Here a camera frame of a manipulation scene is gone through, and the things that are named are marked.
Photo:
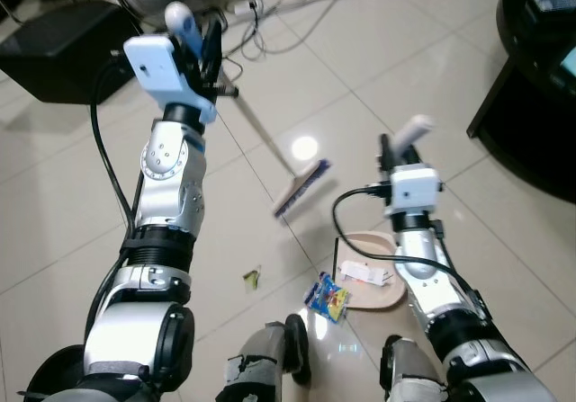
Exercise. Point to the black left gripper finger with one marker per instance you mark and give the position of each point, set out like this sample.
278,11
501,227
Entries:
213,40

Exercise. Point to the broom with blue bristles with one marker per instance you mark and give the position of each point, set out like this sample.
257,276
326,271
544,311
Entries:
301,191

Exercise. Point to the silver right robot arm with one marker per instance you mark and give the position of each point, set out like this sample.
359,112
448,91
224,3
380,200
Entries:
441,294

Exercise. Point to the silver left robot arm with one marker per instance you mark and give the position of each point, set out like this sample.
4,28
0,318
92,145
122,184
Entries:
162,195

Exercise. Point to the white power strip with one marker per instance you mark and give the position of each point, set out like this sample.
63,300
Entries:
245,7

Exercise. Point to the white paper scrap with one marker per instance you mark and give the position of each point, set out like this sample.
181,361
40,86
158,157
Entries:
367,273

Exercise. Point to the black round table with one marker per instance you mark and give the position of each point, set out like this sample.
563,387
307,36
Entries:
531,105

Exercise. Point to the teal cloth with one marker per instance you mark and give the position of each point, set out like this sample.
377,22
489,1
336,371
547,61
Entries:
570,60

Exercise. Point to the colourful blue snack wrapper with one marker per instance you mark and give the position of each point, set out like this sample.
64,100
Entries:
328,297

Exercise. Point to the black box speaker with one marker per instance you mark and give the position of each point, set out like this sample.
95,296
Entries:
54,51

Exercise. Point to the small yellow green wrapper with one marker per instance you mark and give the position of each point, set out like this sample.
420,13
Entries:
253,279

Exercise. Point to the robot right leg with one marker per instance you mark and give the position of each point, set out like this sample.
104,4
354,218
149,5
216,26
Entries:
409,375

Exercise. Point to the robot leg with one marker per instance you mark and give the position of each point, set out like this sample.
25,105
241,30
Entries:
409,375
261,366

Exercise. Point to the robot left leg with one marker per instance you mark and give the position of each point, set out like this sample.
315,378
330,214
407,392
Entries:
261,366

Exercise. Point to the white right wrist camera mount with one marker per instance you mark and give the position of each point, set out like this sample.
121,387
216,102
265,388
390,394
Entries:
412,191

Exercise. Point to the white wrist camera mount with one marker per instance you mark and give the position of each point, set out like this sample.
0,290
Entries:
412,191
157,65

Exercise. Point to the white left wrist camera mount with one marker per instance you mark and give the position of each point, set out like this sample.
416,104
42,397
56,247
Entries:
157,65

